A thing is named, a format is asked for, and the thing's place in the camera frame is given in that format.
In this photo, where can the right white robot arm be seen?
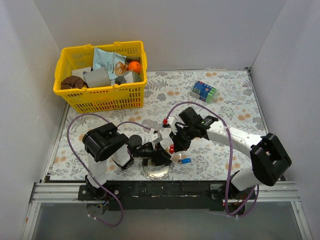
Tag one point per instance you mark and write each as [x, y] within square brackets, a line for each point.
[269, 159]

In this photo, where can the orange fruit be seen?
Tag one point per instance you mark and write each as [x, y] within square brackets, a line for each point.
[135, 66]

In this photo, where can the aluminium frame rail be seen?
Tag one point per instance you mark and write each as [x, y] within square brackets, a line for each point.
[283, 191]

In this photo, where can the silver key with blue tag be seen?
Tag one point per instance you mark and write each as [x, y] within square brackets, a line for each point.
[179, 158]

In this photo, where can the grey paper cup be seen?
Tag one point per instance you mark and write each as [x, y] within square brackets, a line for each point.
[97, 78]

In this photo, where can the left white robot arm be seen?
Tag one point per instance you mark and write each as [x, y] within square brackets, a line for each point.
[106, 143]

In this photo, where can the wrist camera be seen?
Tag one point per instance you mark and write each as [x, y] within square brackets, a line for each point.
[155, 136]
[170, 122]

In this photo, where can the floral table mat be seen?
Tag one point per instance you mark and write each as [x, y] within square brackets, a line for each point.
[169, 93]

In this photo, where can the metal disc with keyrings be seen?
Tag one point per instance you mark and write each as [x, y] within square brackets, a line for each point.
[154, 171]

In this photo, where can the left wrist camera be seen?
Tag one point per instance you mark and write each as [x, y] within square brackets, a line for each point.
[155, 136]

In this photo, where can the blue green sponge pack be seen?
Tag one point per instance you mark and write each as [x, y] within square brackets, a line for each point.
[203, 92]

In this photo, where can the light blue chips bag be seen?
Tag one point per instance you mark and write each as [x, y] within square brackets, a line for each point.
[113, 63]

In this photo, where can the white box in basket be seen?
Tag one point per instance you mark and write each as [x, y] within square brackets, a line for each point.
[81, 71]

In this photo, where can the brown round pastry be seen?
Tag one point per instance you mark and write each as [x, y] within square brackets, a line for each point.
[72, 82]

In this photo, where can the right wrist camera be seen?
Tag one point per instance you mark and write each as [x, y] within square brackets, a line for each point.
[170, 122]

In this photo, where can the yellow plastic basket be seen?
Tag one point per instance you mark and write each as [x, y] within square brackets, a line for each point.
[123, 92]

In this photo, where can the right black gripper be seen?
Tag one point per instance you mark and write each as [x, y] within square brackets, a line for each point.
[180, 137]

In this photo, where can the blue key tag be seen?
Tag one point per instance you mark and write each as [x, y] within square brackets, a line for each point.
[185, 160]

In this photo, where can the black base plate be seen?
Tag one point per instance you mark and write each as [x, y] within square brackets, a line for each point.
[167, 195]

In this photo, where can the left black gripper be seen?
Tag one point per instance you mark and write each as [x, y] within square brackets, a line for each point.
[155, 152]

